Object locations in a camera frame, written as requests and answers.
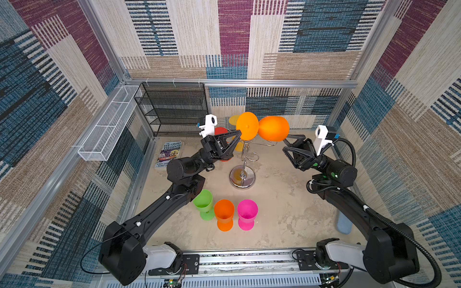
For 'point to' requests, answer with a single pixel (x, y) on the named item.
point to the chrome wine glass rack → (243, 176)
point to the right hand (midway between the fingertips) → (282, 144)
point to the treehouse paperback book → (170, 150)
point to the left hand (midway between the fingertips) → (239, 140)
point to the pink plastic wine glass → (247, 211)
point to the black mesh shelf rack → (173, 109)
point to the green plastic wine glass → (203, 202)
